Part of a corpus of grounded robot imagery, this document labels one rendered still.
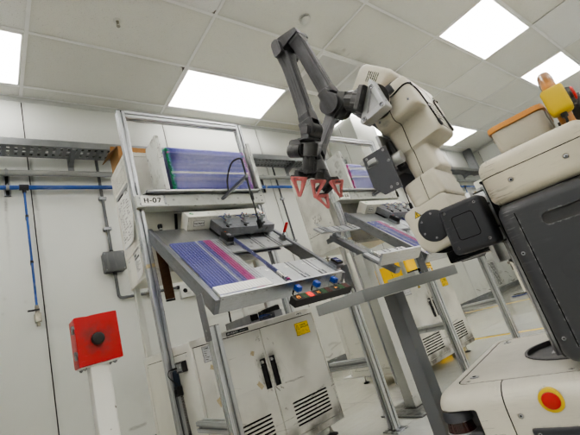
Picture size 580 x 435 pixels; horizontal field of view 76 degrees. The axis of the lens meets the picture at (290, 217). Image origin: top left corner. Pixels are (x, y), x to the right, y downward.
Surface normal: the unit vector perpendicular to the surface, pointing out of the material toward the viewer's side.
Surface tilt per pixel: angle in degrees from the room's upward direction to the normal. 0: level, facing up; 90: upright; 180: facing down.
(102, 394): 90
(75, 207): 90
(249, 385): 90
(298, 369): 90
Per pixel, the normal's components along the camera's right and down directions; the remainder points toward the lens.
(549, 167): -0.66, -0.01
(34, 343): 0.57, -0.39
